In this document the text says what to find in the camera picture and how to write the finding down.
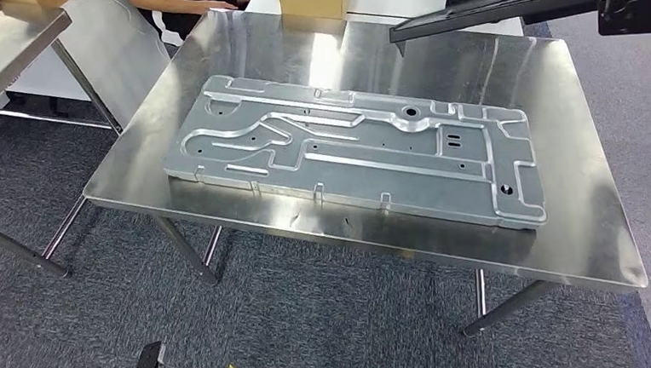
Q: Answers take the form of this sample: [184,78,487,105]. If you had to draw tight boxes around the person's hand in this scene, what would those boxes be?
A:
[193,0,240,16]

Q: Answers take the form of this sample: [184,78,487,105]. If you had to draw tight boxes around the steel workbench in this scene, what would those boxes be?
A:
[72,0,651,361]

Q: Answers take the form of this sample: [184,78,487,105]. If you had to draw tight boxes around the person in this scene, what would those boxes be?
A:
[124,0,263,44]

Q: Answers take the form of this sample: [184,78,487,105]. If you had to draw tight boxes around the white partition panel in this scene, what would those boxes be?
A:
[0,0,176,135]

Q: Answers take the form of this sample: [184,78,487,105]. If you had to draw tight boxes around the steel table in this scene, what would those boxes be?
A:
[0,0,134,284]

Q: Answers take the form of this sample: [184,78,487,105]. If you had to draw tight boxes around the stamped silver metal panel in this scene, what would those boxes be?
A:
[158,55,549,252]

